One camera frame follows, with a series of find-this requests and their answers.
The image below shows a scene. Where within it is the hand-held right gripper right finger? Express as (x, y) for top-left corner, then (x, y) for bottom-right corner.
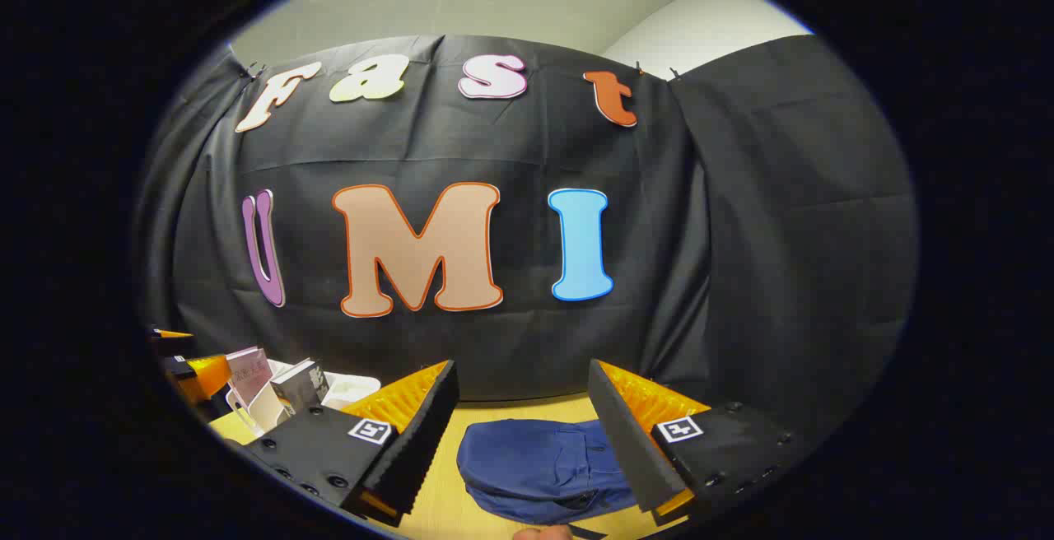
(587, 359), (812, 527)

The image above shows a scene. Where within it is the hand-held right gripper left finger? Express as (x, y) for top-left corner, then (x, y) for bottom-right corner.
(235, 359), (460, 528)

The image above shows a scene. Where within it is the pink book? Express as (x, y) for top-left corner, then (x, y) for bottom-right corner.
(226, 347), (273, 409)

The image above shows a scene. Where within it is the white bookshelf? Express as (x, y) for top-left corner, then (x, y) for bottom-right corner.
(226, 359), (382, 435)

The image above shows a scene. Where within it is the black cover book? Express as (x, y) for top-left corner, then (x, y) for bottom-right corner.
(270, 358), (331, 417)

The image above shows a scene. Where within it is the blue schoolbag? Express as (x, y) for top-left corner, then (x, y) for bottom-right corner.
(455, 418), (639, 539)

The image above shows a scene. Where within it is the black backdrop cloth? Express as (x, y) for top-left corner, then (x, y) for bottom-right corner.
(136, 34), (919, 442)

